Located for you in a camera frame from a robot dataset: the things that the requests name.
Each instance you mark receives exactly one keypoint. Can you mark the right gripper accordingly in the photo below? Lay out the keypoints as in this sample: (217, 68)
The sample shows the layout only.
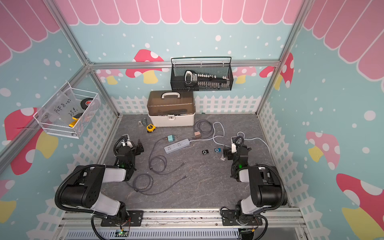
(230, 151)

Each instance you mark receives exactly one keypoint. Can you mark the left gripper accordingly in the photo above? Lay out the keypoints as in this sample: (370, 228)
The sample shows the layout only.
(136, 148)

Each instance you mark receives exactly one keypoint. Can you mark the teal usb charger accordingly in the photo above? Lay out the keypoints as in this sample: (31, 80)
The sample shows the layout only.
(171, 138)

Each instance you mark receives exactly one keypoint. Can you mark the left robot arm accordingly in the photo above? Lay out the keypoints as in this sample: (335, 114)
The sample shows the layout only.
(80, 191)

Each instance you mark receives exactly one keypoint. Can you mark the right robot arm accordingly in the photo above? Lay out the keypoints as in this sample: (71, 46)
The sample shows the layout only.
(267, 190)

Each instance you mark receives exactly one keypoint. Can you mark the yellow tape measure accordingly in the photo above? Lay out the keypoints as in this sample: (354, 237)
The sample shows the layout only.
(150, 128)

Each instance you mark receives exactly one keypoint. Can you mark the pink usb charger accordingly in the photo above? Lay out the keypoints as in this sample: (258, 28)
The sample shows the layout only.
(197, 135)

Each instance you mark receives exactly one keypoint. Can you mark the grey power strip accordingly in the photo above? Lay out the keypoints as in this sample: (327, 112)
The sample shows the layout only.
(177, 146)

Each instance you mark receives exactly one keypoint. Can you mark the yellow tool in bin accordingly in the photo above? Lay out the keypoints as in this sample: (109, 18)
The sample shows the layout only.
(75, 120)

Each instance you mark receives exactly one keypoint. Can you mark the white box brown lid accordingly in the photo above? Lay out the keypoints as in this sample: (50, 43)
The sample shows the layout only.
(171, 109)

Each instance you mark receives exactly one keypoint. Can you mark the black tape roll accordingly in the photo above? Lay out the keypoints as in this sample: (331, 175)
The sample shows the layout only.
(86, 102)

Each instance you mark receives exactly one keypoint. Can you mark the socket set in basket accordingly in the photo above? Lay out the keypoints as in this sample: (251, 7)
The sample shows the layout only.
(202, 82)

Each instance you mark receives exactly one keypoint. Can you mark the clear wall bin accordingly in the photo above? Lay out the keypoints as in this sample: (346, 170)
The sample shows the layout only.
(57, 113)

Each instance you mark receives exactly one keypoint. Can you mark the black wire mesh basket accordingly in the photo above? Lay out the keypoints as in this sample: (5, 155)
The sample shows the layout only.
(219, 66)

